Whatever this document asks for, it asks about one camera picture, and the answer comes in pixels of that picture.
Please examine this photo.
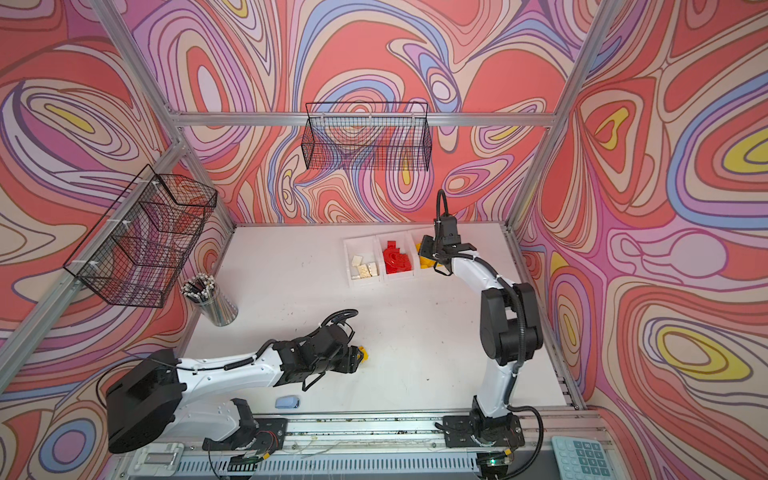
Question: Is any yellow lego brick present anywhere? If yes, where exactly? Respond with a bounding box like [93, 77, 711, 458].
[419, 256, 436, 269]

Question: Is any white lego brick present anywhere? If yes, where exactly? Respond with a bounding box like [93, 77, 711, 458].
[357, 264, 372, 278]

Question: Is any red arch lego piece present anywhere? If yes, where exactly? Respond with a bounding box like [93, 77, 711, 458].
[382, 247, 412, 275]

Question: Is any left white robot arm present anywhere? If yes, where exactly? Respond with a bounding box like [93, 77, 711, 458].
[105, 322, 366, 454]

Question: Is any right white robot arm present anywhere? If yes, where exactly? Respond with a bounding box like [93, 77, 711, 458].
[419, 213, 544, 420]

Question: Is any right translucent plastic bin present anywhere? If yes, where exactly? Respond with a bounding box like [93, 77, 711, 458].
[407, 226, 434, 276]

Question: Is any translucent plastic bin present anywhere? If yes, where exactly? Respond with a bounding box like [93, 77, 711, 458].
[375, 232, 416, 282]
[343, 236, 383, 288]
[407, 226, 434, 276]

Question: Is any middle translucent plastic bin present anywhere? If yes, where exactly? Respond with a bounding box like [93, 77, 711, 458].
[375, 232, 416, 282]

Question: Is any left translucent plastic bin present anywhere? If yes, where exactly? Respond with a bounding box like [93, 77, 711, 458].
[343, 236, 383, 288]

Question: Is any blue eraser block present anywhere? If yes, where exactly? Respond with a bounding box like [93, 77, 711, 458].
[275, 395, 300, 410]

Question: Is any metal cup of pens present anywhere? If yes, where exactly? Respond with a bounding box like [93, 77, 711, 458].
[181, 273, 238, 327]

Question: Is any green calculator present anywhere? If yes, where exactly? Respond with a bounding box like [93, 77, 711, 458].
[551, 436, 614, 480]

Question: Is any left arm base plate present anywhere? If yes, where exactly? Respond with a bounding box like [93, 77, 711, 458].
[202, 417, 288, 454]

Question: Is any back black wire basket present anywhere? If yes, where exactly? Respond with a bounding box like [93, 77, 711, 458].
[301, 101, 433, 172]

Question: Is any black wire basket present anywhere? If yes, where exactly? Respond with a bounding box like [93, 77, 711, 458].
[301, 101, 433, 172]
[63, 165, 218, 308]

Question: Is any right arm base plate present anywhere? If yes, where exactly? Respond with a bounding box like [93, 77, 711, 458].
[434, 413, 525, 450]

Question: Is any left black wire basket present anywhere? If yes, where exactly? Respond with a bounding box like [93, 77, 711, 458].
[63, 165, 218, 308]

